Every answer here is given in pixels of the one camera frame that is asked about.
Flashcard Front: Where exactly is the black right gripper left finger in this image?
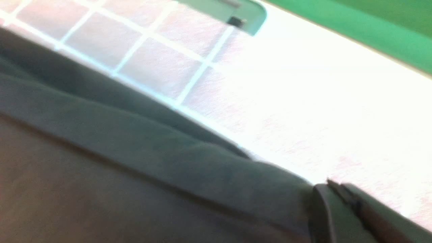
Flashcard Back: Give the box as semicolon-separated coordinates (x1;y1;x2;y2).
309;184;377;243

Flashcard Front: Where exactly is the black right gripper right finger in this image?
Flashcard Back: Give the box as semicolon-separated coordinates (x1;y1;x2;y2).
327;179;432;243

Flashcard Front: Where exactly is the dark gray long-sleeved shirt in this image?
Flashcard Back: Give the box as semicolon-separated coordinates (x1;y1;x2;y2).
0;29;312;243

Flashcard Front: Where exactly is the pink grid-patterned tablecloth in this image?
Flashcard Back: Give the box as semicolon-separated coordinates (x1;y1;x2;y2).
1;0;431;230

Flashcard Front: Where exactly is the green plastic tray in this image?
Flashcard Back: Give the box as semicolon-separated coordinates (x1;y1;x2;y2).
178;0;267;36

